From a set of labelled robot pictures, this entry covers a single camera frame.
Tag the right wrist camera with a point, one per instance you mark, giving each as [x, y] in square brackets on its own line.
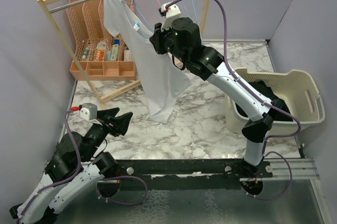
[170, 13]

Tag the white t shirt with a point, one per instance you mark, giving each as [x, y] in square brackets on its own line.
[161, 80]

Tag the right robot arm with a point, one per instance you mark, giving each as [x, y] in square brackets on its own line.
[182, 39]

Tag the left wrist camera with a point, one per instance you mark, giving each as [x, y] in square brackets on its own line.
[88, 112]

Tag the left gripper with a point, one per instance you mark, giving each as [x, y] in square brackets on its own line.
[120, 123]

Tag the orange plastic organizer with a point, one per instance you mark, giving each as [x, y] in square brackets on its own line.
[87, 23]

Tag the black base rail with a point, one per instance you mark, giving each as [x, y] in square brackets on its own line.
[185, 174]

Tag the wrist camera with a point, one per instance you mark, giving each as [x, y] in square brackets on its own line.
[170, 13]
[88, 112]

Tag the black t shirt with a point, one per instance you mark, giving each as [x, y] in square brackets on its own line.
[258, 100]

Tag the items in organizer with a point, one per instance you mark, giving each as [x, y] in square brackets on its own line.
[117, 50]

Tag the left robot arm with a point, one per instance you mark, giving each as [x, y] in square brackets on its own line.
[74, 165]

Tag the cream laundry basket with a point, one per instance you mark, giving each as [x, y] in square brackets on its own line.
[299, 91]

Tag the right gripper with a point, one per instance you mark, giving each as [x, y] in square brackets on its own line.
[156, 39]

